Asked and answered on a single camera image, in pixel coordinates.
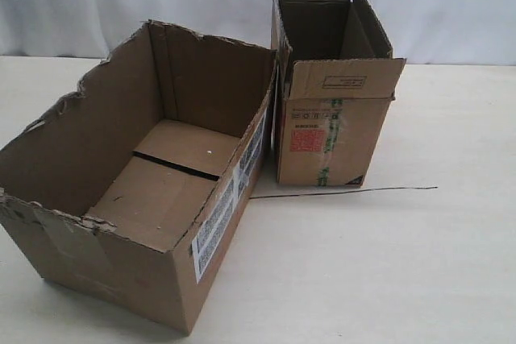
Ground tall cardboard box with flaps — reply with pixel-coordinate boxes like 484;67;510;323
271;0;406;187

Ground large torn open cardboard box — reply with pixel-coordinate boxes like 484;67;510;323
1;20;277;334

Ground white backdrop cloth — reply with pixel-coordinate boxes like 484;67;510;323
1;0;515;65

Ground thin dark wire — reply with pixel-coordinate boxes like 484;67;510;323
249;185;439;200

